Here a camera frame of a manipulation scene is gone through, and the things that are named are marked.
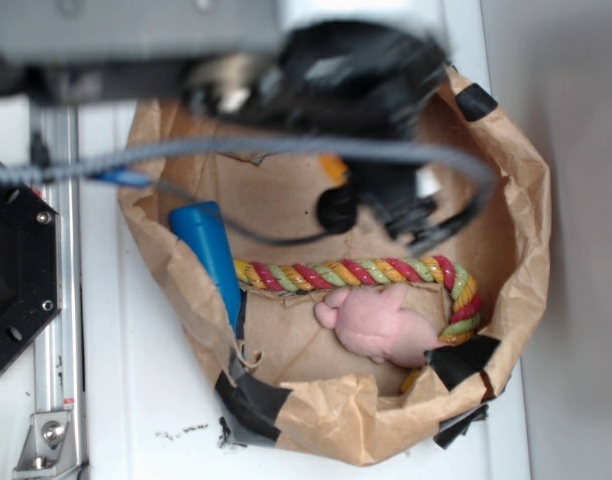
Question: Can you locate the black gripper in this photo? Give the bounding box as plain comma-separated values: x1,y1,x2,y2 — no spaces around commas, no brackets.
185,22,447,239

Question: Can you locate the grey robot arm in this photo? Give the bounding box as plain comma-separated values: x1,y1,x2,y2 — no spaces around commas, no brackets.
0,1,460,251

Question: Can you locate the blue plastic cylinder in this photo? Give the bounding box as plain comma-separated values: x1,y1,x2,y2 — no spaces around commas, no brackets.
169,201,242,332

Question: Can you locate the pink plush toy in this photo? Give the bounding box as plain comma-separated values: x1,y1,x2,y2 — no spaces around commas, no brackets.
314,284,448,368

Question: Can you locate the brown paper bag bin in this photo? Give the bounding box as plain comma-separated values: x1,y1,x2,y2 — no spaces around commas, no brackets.
118,67,551,466

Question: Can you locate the white tray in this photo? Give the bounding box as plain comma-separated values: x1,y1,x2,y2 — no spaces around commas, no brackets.
75,0,533,480

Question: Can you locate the multicolour rope toy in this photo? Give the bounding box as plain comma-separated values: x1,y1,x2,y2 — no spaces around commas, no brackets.
235,256,482,396

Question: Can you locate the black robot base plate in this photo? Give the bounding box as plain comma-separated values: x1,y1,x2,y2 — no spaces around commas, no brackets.
0,185,60,377

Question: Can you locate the grey braided cable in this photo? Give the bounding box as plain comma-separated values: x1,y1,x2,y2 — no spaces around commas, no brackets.
0,135,500,221

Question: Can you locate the aluminium rail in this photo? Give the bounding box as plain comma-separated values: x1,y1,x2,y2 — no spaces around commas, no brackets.
27,102,87,480

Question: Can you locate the metal corner bracket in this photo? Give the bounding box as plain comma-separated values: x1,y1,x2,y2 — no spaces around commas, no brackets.
12,410,77,479

